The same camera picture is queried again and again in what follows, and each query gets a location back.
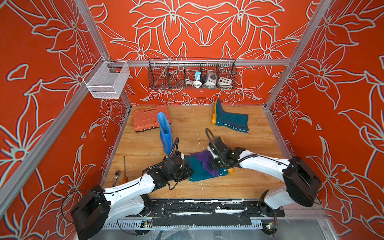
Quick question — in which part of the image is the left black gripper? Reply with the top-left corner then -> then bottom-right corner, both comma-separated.
167,164 -> 195,183

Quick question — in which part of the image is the purple cloth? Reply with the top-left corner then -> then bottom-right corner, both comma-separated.
188,150 -> 231,182

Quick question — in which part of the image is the teal boot with yellow sole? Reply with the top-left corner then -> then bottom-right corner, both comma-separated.
185,144 -> 234,182

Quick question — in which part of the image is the bright blue rubber boot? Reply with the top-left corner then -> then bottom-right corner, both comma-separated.
157,112 -> 174,155

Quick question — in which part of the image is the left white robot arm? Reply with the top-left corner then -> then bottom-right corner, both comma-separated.
71,152 -> 194,240

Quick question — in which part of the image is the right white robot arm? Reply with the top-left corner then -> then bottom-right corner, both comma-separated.
207,138 -> 321,215

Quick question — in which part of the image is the metal wrench on floor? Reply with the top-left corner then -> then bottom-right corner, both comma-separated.
112,171 -> 121,187

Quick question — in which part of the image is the orange plastic tool case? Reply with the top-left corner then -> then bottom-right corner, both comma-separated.
133,105 -> 171,132

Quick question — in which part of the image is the white cube with dots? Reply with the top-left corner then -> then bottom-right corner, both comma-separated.
219,77 -> 233,89

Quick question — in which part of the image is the white grey device in basket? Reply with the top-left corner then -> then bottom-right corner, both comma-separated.
203,72 -> 217,87

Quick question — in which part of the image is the blue white small box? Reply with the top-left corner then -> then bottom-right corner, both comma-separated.
195,71 -> 201,81

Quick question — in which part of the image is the teal boot near back wall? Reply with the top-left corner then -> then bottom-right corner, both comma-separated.
212,99 -> 249,134

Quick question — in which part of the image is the black wire wall basket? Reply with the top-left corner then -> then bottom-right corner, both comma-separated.
148,57 -> 238,90

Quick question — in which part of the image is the white mesh wall basket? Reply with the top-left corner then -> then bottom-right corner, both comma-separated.
84,62 -> 131,99

